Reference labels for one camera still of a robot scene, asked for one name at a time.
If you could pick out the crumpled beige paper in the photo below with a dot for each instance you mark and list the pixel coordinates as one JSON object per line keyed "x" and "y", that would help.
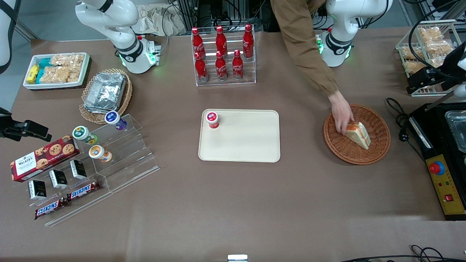
{"x": 156, "y": 20}

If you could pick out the Snickers chocolate bar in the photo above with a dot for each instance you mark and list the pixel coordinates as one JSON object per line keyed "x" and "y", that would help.
{"x": 83, "y": 190}
{"x": 51, "y": 208}

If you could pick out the brown sleeved forearm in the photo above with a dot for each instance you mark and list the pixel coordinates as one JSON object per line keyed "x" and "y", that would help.
{"x": 302, "y": 43}

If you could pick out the clear acrylic stepped stand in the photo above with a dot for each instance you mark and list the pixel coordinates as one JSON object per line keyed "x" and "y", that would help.
{"x": 127, "y": 160}

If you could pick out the orange lid yoghurt bottle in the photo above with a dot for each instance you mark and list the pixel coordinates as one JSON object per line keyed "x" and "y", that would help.
{"x": 97, "y": 153}

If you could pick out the clear acrylic bottle rack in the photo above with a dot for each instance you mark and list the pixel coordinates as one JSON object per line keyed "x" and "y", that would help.
{"x": 249, "y": 72}

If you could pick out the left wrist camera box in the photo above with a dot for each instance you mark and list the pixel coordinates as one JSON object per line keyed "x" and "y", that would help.
{"x": 431, "y": 75}

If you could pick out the stack of foil containers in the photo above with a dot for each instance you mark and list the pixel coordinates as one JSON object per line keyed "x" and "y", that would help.
{"x": 105, "y": 92}

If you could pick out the teal snack packet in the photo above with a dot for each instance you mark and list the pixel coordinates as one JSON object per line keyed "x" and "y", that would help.
{"x": 45, "y": 63}
{"x": 40, "y": 75}

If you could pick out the green lid yoghurt bottle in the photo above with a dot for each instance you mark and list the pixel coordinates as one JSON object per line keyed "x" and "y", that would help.
{"x": 82, "y": 133}

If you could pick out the triangle sandwich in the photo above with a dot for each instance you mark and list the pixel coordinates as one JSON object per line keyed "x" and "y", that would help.
{"x": 360, "y": 136}

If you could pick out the red Walkers cookie box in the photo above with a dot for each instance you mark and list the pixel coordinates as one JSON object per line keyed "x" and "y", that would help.
{"x": 43, "y": 158}

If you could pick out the oval light wicker basket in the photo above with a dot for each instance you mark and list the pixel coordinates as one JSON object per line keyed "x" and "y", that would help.
{"x": 125, "y": 98}

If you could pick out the red lid yoghurt bottle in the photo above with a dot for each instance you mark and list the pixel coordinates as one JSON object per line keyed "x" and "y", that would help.
{"x": 212, "y": 119}

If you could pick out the person's bare hand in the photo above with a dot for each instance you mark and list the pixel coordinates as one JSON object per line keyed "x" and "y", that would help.
{"x": 341, "y": 112}

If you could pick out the black table appliance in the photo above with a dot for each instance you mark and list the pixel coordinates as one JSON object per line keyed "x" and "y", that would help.
{"x": 437, "y": 138}

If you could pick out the white rectangular snack tray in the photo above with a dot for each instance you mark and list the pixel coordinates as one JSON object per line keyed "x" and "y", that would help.
{"x": 85, "y": 69}

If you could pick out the red cola bottle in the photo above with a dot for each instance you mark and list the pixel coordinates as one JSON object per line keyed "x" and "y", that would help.
{"x": 221, "y": 66}
{"x": 237, "y": 65}
{"x": 201, "y": 68}
{"x": 197, "y": 40}
{"x": 221, "y": 39}
{"x": 248, "y": 40}

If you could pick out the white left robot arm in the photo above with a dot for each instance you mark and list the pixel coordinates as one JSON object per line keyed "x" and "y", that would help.
{"x": 336, "y": 36}

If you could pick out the thin metal bar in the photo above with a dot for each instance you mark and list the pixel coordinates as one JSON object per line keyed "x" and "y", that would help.
{"x": 438, "y": 102}

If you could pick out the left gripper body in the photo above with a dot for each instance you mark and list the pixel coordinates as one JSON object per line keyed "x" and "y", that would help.
{"x": 450, "y": 64}

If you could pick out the cream plastic tray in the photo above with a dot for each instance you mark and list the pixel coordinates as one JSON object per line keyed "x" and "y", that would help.
{"x": 244, "y": 138}

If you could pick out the small black box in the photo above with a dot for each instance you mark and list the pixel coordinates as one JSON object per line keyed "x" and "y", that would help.
{"x": 37, "y": 189}
{"x": 58, "y": 179}
{"x": 78, "y": 169}

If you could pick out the round brown wicker basket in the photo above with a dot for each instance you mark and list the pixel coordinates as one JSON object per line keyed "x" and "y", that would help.
{"x": 376, "y": 145}

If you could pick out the purple lid yoghurt bottle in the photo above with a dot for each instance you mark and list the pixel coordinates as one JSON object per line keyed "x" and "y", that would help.
{"x": 113, "y": 118}

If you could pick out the yellow control panel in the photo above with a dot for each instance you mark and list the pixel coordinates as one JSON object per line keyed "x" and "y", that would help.
{"x": 446, "y": 189}

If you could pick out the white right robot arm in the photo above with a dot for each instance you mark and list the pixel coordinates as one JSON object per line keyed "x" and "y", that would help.
{"x": 122, "y": 31}

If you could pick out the yellow snack packet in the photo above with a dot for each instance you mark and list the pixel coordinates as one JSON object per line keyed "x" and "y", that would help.
{"x": 32, "y": 74}

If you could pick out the rice cracker bag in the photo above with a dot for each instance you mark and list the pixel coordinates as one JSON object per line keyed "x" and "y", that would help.
{"x": 438, "y": 47}
{"x": 429, "y": 33}
{"x": 58, "y": 74}
{"x": 414, "y": 67}
{"x": 67, "y": 60}
{"x": 409, "y": 52}

